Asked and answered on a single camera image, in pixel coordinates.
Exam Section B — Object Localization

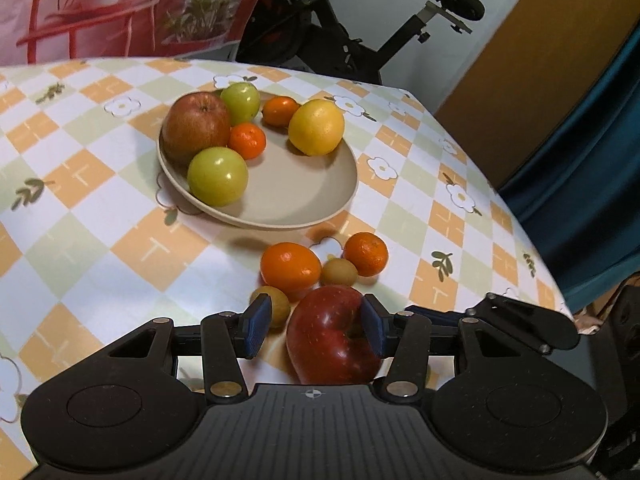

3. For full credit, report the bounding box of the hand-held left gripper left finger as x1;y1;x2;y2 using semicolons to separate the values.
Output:
107;294;273;404

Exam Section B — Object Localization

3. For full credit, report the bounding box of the teal curtain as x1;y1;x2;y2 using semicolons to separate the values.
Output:
500;35;640;311

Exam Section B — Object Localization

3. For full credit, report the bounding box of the orange tangerine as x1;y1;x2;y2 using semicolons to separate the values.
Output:
260;242;322;296
262;96;301;127
229;123;267;160
342;232;389;277

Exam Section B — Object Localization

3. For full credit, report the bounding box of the small green apple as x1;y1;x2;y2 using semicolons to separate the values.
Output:
220;82;261;127

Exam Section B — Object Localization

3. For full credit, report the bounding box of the large green apple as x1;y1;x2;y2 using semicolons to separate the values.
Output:
187;146;249;207

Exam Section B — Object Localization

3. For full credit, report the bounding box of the yellow lemon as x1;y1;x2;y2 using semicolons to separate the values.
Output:
288;99;346;156

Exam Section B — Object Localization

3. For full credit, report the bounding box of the brown apple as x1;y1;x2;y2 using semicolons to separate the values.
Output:
161;92;232;167

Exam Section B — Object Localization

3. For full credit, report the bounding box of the brown wooden door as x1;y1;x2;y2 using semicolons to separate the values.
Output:
432;0;640;191

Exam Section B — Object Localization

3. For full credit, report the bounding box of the beige round plate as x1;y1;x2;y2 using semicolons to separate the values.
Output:
156;91;359;231

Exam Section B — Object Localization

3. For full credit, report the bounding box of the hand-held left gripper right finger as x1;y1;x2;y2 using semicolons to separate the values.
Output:
360;294;531;405

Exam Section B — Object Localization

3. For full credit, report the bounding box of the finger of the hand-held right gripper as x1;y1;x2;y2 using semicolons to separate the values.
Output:
405;292;581;356

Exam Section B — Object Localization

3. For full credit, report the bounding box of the black exercise bike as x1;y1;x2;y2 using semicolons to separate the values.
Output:
235;0;486;86

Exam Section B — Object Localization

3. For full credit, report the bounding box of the printed backdrop cloth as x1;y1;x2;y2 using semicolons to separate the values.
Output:
0;0;271;66

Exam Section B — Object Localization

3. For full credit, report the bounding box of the brown kiwi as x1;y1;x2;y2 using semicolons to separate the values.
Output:
320;258;359;288
250;286;291;331

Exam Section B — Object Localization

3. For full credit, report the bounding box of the red apple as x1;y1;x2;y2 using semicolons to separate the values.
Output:
286;284;388;386

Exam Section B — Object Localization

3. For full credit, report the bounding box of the checked floral tablecloth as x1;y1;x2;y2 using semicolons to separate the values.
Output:
0;57;576;480

